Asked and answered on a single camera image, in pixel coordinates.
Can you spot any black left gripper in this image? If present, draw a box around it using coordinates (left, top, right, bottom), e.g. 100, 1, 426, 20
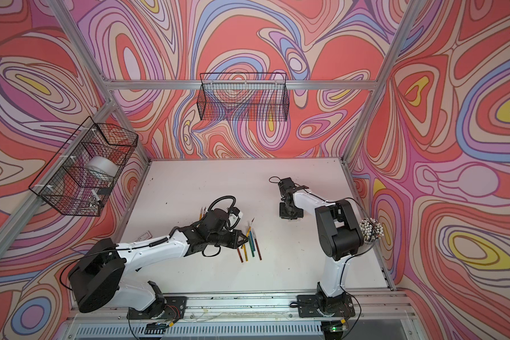
207, 229, 252, 250

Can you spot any yellow capped knife angled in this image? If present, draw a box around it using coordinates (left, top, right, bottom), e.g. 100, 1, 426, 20
242, 220, 254, 249

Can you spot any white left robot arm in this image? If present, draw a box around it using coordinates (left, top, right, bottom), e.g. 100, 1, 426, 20
67, 207, 249, 318

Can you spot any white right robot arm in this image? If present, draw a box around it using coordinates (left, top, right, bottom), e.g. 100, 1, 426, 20
278, 177, 365, 298

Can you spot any clear cup of craft knives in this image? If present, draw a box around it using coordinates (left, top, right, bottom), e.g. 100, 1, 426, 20
359, 218, 384, 243

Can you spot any green capped knife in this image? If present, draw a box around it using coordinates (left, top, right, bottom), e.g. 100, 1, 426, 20
249, 238, 255, 258

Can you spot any red capped knife right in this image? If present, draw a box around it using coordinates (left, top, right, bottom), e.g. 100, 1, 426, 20
252, 230, 262, 261

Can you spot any red capped knife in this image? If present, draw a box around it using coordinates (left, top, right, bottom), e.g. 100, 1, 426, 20
237, 247, 244, 263
252, 230, 262, 261

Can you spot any red capped knife left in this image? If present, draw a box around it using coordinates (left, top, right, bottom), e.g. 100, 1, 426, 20
237, 247, 244, 263

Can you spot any small white red card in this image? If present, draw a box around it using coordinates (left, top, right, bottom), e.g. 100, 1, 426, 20
136, 231, 153, 242

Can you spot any white tape roll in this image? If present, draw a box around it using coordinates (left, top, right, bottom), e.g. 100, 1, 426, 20
84, 156, 119, 181

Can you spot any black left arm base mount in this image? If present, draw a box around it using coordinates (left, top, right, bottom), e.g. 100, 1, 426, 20
127, 280, 188, 322

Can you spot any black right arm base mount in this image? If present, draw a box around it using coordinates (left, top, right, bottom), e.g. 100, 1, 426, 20
289, 283, 356, 320

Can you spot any black wire basket back wall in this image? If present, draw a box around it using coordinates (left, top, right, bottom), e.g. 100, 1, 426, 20
196, 72, 290, 122

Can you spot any black wire basket wall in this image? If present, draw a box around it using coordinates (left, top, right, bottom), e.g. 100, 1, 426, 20
196, 72, 290, 122
29, 117, 138, 217

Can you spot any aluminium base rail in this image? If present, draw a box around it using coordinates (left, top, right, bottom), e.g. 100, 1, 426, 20
57, 290, 425, 339

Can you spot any black wire basket left wall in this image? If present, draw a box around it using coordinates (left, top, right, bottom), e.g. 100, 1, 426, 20
29, 117, 138, 217

